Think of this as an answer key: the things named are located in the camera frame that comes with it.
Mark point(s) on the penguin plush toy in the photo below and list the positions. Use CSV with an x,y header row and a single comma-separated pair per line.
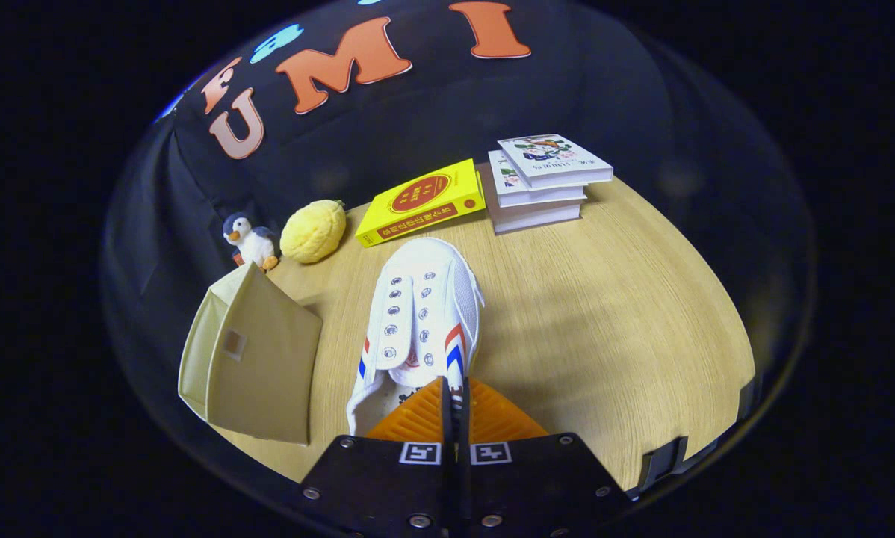
x,y
252,240

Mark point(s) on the beige storage box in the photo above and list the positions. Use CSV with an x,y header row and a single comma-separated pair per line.
x,y
261,373

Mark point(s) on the yellow round plush toy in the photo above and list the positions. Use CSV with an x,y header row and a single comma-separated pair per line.
x,y
313,232

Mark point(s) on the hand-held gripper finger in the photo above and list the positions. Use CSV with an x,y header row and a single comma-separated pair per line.
x,y
465,422
447,422

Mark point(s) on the white canvas shoe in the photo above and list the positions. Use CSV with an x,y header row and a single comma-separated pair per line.
x,y
425,299

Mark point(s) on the yellow book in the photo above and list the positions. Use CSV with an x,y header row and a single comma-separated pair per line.
x,y
417,202

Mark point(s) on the black table edge bracket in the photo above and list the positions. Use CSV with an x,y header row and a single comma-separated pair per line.
x,y
660,463
748,400

